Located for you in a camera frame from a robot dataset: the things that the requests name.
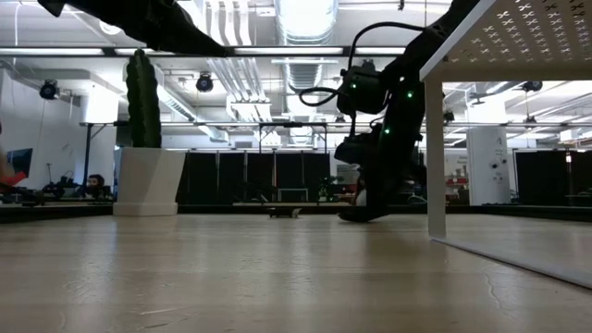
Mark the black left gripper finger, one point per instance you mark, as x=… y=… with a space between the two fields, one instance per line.
x=192 y=34
x=180 y=46

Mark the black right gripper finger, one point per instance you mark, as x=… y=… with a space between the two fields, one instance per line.
x=401 y=173
x=379 y=185

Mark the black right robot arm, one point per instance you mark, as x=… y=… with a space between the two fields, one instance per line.
x=430 y=41

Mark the black background robot arm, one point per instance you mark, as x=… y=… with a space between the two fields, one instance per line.
x=60 y=187

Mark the small black square mini plate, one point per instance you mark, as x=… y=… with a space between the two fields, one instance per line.
x=284 y=212

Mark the black ceiling spotlight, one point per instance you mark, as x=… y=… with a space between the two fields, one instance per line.
x=204 y=82
x=532 y=84
x=48 y=89

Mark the green columnar cactus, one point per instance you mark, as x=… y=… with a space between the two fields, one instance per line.
x=143 y=102

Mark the white cylindrical column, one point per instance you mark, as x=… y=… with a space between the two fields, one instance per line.
x=488 y=166

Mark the black horizontal overhead beam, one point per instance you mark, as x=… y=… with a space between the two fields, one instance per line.
x=277 y=51

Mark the white perforated metal shelf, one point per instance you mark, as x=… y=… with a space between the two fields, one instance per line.
x=509 y=37

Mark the white faceted plant pot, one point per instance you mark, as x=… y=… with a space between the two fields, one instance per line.
x=148 y=180

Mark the person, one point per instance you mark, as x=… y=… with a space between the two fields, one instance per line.
x=95 y=182

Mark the dark computer monitor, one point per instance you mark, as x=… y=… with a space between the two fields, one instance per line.
x=18 y=162

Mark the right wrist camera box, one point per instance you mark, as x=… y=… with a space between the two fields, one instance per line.
x=363 y=90

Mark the black background rig frame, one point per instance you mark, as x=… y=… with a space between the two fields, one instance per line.
x=87 y=152
x=291 y=124

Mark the black aluminium table frame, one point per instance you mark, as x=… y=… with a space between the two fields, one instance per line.
x=509 y=210

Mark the silver ceiling ventilation duct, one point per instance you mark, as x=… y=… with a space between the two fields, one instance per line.
x=305 y=28

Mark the black partition wall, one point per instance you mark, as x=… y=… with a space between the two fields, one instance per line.
x=541 y=178
x=254 y=176

